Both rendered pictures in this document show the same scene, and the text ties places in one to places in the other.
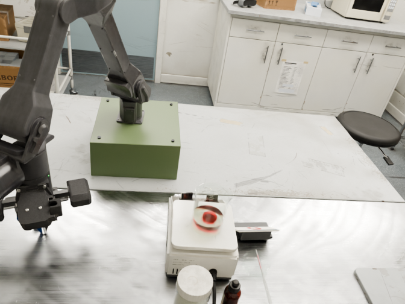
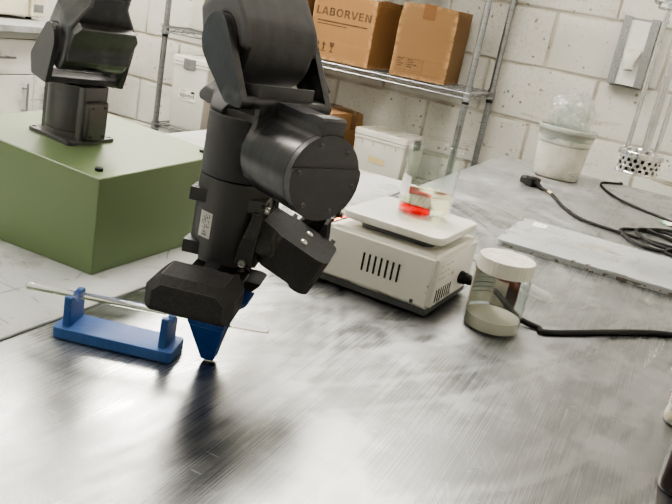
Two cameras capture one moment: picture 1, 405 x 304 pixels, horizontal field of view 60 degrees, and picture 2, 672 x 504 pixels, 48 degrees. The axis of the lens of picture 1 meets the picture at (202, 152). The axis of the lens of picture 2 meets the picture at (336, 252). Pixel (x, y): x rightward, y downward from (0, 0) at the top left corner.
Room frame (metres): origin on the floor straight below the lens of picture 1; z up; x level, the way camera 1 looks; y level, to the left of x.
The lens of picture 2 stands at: (0.09, 0.70, 1.19)
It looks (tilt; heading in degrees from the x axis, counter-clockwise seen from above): 17 degrees down; 304
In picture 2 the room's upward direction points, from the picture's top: 11 degrees clockwise
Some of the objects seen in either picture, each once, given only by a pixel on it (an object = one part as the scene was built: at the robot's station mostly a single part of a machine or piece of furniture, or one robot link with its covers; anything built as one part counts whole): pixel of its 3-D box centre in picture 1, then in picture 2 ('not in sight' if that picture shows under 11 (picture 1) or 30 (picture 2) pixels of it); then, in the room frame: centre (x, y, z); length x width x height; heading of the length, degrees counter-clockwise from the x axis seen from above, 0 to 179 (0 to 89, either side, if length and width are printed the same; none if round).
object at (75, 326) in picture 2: not in sight; (120, 323); (0.53, 0.33, 0.92); 0.10 x 0.03 x 0.04; 29
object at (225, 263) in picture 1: (199, 230); (383, 248); (0.51, -0.02, 0.94); 0.22 x 0.13 x 0.08; 8
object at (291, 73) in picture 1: (290, 77); not in sight; (2.98, -0.64, 0.40); 0.24 x 0.01 x 0.30; 101
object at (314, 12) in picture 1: (313, 6); not in sight; (3.23, -0.71, 0.95); 0.24 x 0.13 x 0.09; 174
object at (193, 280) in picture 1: (191, 294); (498, 292); (0.36, -0.02, 0.94); 0.06 x 0.06 x 0.08
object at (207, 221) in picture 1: (210, 212); (429, 184); (0.47, -0.03, 1.03); 0.07 x 0.06 x 0.08; 103
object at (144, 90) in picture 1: (131, 86); (84, 55); (0.79, 0.20, 1.10); 0.09 x 0.07 x 0.06; 75
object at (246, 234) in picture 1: (253, 227); not in sight; (0.56, -0.14, 0.92); 0.09 x 0.06 x 0.04; 105
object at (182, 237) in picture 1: (203, 224); (411, 219); (0.48, -0.03, 0.98); 0.12 x 0.12 x 0.01; 8
